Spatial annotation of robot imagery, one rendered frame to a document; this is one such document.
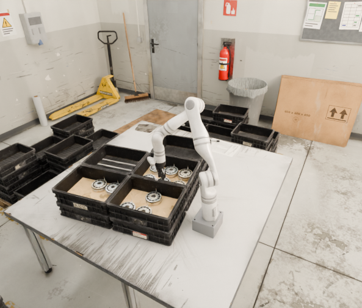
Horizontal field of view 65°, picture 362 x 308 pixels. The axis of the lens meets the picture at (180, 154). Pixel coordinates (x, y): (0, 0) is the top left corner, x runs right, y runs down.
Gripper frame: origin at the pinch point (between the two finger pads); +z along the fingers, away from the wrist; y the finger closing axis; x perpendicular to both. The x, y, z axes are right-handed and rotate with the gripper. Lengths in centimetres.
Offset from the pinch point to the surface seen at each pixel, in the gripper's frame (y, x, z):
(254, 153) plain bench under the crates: 18, -94, 17
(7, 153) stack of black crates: 152, 112, 33
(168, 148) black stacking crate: 41.3, -22.3, 4.5
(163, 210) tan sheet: -25.0, 8.8, 5.3
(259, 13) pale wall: 199, -228, -72
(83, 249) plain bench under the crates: -21, 58, 18
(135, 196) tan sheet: -4.9, 20.4, 5.1
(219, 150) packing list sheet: 37, -70, 17
